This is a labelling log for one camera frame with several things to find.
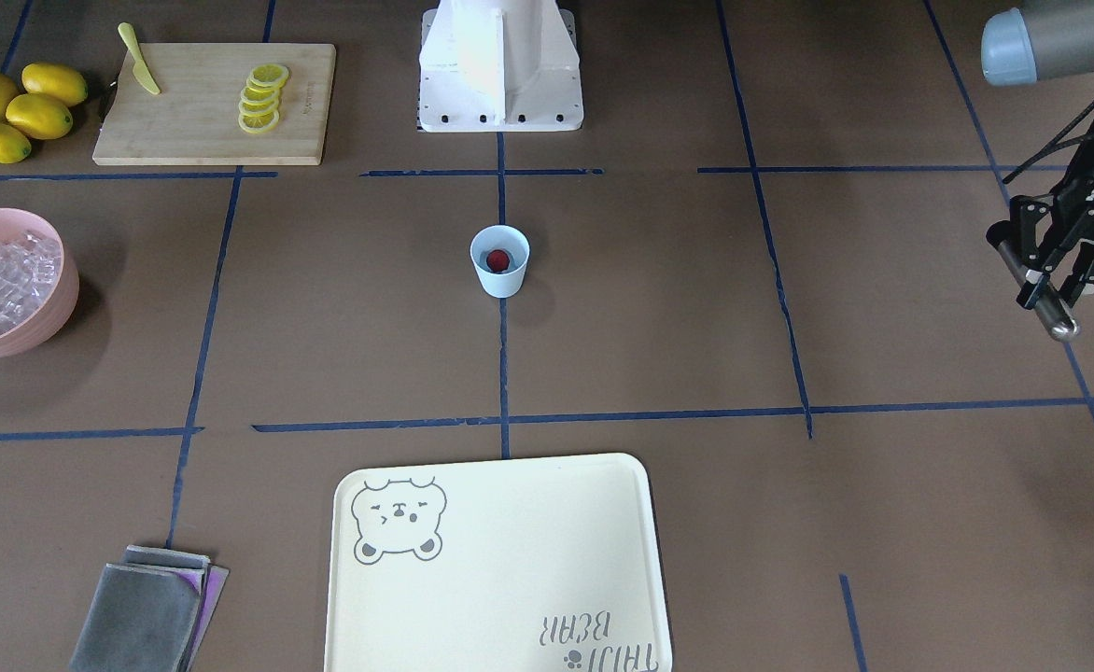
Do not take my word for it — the striped metal muddler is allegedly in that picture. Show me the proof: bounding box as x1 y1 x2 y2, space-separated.
996 241 1081 341

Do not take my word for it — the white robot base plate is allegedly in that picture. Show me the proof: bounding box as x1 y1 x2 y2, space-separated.
416 1 584 134

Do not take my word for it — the pink bowl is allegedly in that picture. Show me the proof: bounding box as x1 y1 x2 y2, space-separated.
0 208 80 357

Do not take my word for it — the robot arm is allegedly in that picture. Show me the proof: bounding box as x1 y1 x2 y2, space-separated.
981 1 1094 310

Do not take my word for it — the grey folded cloth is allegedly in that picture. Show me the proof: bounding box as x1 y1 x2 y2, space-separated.
69 545 230 671

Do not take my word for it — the lemon slice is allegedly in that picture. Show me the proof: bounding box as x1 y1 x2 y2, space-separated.
237 109 281 134
245 63 290 90

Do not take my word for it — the cream bear tray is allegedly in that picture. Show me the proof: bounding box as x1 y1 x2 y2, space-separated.
322 454 674 671

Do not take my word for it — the red strawberry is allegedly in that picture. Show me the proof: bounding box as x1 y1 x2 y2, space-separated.
484 248 513 273

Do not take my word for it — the pile of clear ice cubes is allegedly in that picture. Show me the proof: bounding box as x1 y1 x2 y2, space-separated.
0 230 63 336

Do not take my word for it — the wooden cutting board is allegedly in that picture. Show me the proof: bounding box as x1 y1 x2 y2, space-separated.
93 43 337 166

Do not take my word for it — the yellow plastic knife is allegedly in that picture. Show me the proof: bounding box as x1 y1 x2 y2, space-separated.
118 22 161 95

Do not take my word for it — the light blue cup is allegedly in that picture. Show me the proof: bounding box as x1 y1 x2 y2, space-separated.
469 225 531 299

